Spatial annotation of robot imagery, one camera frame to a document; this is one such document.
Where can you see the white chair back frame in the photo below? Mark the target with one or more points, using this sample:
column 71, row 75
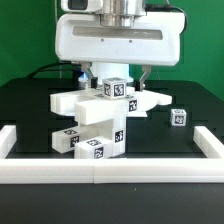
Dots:
column 138, row 101

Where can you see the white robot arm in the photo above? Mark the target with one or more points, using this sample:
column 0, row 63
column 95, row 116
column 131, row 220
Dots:
column 122, row 13

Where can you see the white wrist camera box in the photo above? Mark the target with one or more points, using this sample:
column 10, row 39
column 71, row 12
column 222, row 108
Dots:
column 86, row 6

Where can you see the white right fence block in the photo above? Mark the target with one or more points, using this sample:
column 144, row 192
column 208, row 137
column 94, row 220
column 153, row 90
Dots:
column 208, row 143

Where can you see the white fence block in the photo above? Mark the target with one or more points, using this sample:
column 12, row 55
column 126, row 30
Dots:
column 208, row 143
column 7, row 140

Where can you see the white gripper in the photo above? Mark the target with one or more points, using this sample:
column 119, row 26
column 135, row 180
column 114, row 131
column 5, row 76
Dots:
column 154, row 39

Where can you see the white front fence bar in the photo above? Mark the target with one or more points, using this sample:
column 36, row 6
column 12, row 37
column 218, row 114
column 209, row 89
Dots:
column 102, row 171

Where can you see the white left fence block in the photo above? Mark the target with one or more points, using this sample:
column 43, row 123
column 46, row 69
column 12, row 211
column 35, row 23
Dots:
column 7, row 140

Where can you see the white chair seat part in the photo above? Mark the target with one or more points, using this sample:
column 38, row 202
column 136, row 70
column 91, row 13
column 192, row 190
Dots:
column 111, row 131

